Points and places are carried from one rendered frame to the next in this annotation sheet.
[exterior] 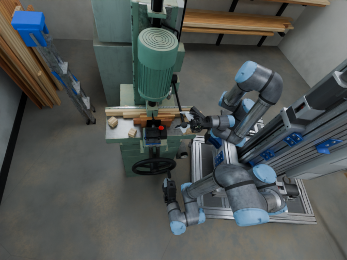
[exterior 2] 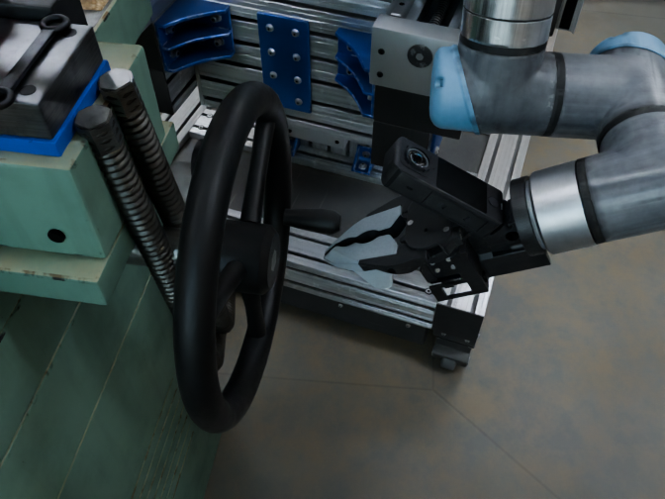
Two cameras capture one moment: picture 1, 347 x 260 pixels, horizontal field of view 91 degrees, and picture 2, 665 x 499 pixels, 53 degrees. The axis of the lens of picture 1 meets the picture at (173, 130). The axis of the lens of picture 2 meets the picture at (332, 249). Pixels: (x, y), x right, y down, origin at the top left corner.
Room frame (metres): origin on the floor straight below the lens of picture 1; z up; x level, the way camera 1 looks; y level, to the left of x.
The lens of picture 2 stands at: (0.11, 0.30, 1.25)
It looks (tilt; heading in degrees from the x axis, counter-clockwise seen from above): 50 degrees down; 303
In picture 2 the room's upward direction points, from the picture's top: straight up
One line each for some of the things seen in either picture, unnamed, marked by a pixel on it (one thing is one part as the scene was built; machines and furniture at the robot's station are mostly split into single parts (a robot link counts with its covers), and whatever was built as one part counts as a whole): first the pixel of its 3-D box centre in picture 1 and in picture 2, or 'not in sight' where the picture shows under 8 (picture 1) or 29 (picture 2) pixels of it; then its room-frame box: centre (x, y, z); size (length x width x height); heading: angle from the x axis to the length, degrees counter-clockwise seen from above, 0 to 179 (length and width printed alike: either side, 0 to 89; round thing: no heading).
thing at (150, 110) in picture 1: (152, 106); not in sight; (0.70, 0.19, 0.99); 0.14 x 0.07 x 0.09; 24
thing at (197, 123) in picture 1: (200, 123); not in sight; (0.61, -0.14, 1.09); 0.12 x 0.09 x 0.08; 114
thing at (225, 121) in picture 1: (224, 121); not in sight; (0.68, -0.28, 1.09); 0.11 x 0.08 x 0.09; 114
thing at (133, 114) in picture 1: (163, 114); not in sight; (0.71, 0.10, 0.92); 0.55 x 0.02 x 0.04; 114
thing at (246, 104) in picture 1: (245, 109); not in sight; (0.95, -0.46, 0.98); 0.13 x 0.12 x 0.14; 79
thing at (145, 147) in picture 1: (154, 139); (40, 141); (0.50, 0.10, 0.91); 0.15 x 0.14 x 0.09; 114
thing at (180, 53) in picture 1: (175, 57); not in sight; (0.94, 0.13, 1.22); 0.09 x 0.08 x 0.15; 24
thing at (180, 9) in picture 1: (176, 18); not in sight; (1.03, 0.18, 1.40); 0.10 x 0.06 x 0.16; 24
